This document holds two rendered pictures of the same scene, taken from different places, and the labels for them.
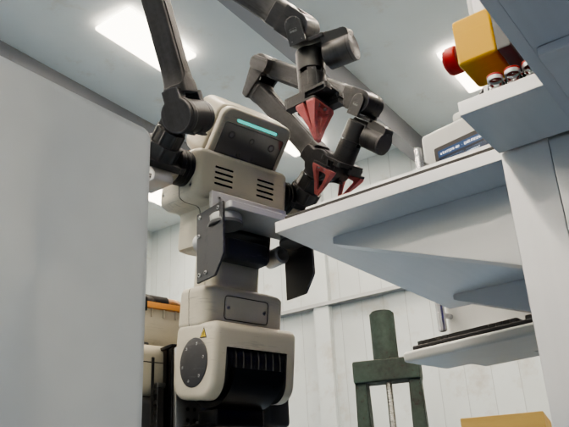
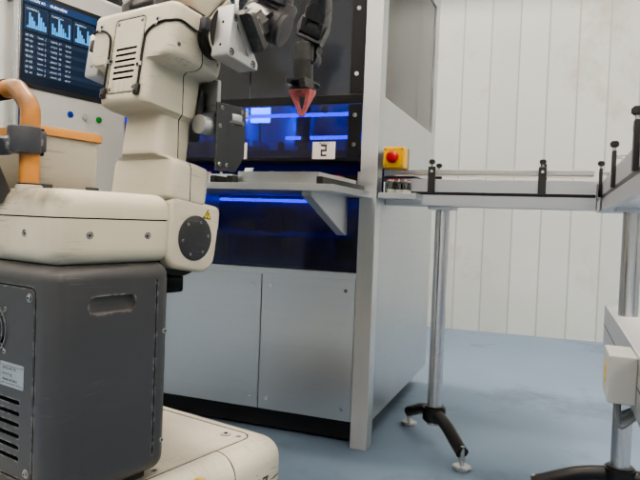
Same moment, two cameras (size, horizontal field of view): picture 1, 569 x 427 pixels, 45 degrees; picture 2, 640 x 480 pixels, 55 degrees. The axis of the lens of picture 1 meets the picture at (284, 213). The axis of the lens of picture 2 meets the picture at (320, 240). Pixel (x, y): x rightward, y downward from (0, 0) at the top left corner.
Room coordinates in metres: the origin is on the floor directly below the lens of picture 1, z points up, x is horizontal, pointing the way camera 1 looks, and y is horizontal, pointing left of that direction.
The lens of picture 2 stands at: (1.56, 1.66, 0.77)
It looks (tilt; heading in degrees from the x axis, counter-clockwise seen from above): 2 degrees down; 255
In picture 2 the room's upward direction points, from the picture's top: 2 degrees clockwise
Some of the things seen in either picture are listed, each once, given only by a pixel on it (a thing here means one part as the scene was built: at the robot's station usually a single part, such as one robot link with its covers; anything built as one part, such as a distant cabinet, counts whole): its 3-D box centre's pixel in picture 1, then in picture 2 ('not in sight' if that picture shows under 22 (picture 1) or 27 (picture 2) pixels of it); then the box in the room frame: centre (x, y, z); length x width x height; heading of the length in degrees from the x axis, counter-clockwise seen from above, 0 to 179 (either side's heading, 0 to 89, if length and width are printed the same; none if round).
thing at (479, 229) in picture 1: (430, 251); (326, 214); (1.04, -0.23, 0.79); 0.34 x 0.03 x 0.13; 54
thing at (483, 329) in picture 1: (490, 334); not in sight; (1.77, -0.51, 0.82); 0.40 x 0.14 x 0.02; 44
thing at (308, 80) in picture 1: (312, 89); (303, 74); (1.16, -0.07, 1.19); 0.10 x 0.07 x 0.07; 53
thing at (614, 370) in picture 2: not in sight; (619, 373); (0.68, 0.66, 0.50); 0.12 x 0.05 x 0.09; 54
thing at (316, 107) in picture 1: (311, 122); (300, 99); (1.17, -0.06, 1.12); 0.07 x 0.07 x 0.09; 53
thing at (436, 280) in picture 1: (488, 245); (257, 190); (1.23, -0.38, 0.87); 0.70 x 0.48 x 0.02; 144
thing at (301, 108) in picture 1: (320, 118); (304, 100); (1.16, -0.08, 1.12); 0.07 x 0.07 x 0.09; 53
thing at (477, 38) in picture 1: (488, 46); (395, 158); (0.78, -0.29, 0.99); 0.08 x 0.07 x 0.07; 54
